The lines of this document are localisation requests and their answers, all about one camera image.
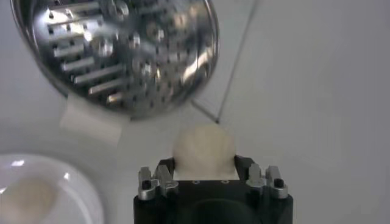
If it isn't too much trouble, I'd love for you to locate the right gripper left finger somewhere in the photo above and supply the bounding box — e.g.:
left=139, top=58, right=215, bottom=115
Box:
left=138, top=157, right=180, bottom=201

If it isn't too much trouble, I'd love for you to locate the large white plate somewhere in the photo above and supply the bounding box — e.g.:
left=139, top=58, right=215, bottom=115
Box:
left=0, top=153, right=106, bottom=224

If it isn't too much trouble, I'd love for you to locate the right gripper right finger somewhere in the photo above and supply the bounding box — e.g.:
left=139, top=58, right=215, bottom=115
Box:
left=233, top=155, right=289, bottom=201

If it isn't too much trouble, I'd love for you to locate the white work table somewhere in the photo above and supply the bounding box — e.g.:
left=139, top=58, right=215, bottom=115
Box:
left=0, top=0, right=390, bottom=224

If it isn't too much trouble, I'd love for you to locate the perforated steel steamer basket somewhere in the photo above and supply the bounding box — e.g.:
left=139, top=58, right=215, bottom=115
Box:
left=10, top=0, right=220, bottom=118

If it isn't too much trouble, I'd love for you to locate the white steamed baozi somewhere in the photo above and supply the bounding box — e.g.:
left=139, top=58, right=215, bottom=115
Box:
left=172, top=124, right=238, bottom=180
left=0, top=176, right=59, bottom=224

